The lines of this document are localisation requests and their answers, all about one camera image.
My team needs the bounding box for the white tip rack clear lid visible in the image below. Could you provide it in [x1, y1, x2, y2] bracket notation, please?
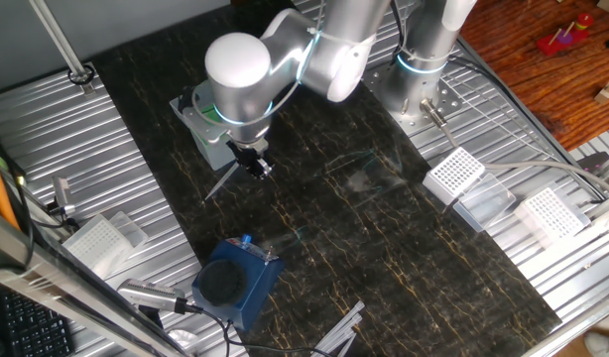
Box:
[61, 211, 150, 280]
[422, 146, 517, 233]

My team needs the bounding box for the white crumpled tissue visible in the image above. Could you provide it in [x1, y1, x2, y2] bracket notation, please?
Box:
[168, 329, 201, 354]

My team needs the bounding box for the red stacking toy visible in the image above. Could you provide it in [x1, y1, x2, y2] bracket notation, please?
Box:
[536, 13, 594, 57]

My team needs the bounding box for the white shoe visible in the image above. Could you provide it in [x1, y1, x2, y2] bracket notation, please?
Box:
[583, 329, 609, 357]

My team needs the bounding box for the silver camera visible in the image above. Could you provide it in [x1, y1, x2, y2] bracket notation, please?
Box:
[116, 278, 189, 314]

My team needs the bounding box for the aluminium frame beam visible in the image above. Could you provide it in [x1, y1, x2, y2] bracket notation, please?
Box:
[0, 205, 186, 357]

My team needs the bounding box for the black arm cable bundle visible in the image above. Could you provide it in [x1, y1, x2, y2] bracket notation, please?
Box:
[391, 0, 411, 56]

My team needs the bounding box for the black keyboard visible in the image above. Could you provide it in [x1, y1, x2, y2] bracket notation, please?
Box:
[0, 290, 75, 357]

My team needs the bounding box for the large translucent pipette tip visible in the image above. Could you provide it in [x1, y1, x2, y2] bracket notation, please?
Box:
[203, 162, 240, 202]

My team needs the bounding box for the metal stand pole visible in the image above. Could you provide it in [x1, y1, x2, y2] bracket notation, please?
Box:
[29, 0, 96, 96]

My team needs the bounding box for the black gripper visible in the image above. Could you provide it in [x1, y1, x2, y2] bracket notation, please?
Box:
[227, 138, 275, 180]

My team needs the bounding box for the small silver clamp device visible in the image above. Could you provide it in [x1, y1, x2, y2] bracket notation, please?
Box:
[46, 176, 80, 219]

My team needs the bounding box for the blue vortex mixer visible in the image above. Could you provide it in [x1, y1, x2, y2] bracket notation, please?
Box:
[190, 233, 286, 332]

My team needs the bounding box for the black camera cable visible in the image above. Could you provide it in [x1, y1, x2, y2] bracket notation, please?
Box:
[183, 301, 335, 357]

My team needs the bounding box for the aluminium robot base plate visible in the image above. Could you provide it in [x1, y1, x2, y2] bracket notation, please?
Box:
[363, 61, 462, 135]

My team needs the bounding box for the green pipette tip holder box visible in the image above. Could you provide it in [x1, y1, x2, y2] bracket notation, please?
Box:
[169, 81, 236, 172]

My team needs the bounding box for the grey robot power cable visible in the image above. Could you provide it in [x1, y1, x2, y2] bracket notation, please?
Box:
[419, 97, 609, 199]

